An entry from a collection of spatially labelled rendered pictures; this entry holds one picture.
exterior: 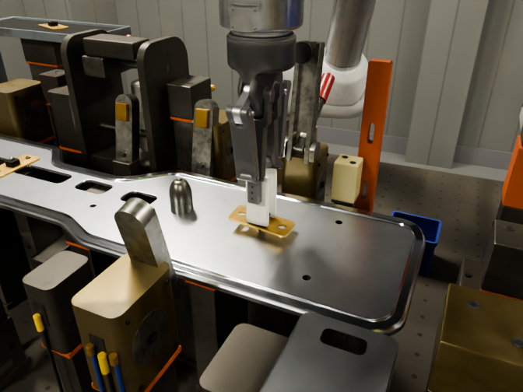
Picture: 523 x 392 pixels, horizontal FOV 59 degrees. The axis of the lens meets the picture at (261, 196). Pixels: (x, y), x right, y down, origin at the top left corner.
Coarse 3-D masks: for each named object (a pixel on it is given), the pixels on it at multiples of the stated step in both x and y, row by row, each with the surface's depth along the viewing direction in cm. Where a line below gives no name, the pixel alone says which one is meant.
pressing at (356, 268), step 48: (0, 144) 87; (0, 192) 71; (48, 192) 71; (144, 192) 71; (192, 192) 71; (240, 192) 71; (96, 240) 60; (192, 240) 59; (240, 240) 59; (288, 240) 59; (336, 240) 59; (384, 240) 59; (240, 288) 52; (288, 288) 51; (336, 288) 51; (384, 288) 51
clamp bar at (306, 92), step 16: (304, 48) 61; (320, 48) 63; (304, 64) 65; (320, 64) 64; (304, 80) 66; (320, 80) 66; (304, 96) 67; (304, 112) 68; (304, 128) 68; (288, 144) 69; (304, 160) 69
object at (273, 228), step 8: (240, 208) 63; (232, 216) 61; (240, 216) 61; (248, 224) 60; (272, 224) 60; (280, 224) 60; (288, 224) 60; (272, 232) 59; (280, 232) 59; (288, 232) 59
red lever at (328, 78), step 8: (328, 72) 74; (328, 80) 74; (328, 88) 74; (320, 96) 73; (320, 104) 72; (320, 112) 73; (304, 136) 70; (296, 144) 69; (304, 144) 69; (296, 152) 70
